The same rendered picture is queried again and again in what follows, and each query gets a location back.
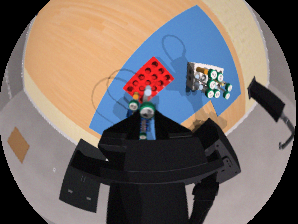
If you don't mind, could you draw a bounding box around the red tube rack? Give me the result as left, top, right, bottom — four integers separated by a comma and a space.
123, 56, 174, 104

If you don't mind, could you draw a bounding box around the blue bench mat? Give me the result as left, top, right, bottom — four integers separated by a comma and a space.
89, 5, 241, 135

